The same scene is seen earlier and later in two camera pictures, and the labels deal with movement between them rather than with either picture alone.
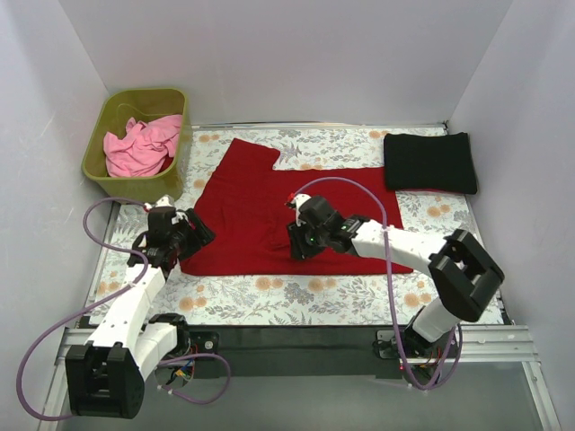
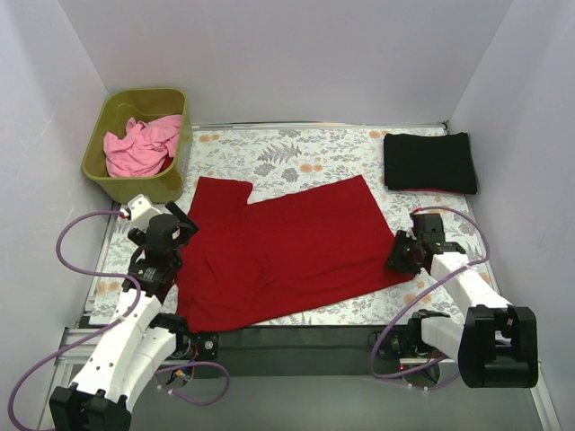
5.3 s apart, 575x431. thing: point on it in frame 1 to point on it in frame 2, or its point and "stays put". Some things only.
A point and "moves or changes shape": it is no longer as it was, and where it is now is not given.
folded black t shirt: x=429 y=162 stays put
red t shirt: x=246 y=206 moves or changes shape
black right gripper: x=297 y=242 to x=402 y=259
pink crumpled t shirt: x=140 y=148 stays put
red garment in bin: x=168 y=160 stays put
